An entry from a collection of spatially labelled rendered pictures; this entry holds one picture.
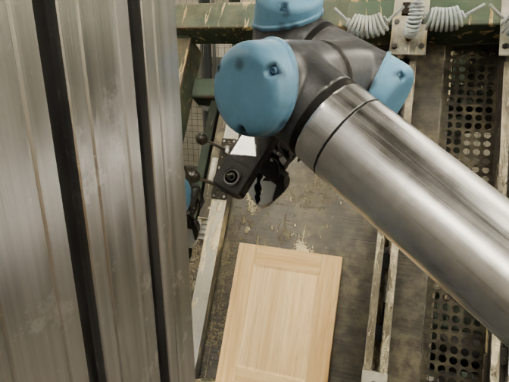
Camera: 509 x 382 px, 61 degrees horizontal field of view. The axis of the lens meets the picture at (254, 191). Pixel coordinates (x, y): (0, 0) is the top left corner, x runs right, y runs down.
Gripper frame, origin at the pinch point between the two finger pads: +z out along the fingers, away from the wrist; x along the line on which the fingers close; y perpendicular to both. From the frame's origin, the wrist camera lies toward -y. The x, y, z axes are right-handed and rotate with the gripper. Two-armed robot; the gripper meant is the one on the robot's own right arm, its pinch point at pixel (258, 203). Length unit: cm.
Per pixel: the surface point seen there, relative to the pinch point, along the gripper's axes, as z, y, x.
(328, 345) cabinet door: 60, 12, -19
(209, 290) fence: 61, 5, 17
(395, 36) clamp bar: 9, 81, 11
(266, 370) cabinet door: 68, -1, -9
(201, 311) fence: 65, -1, 16
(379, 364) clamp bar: 53, 13, -32
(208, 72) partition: 146, 174, 170
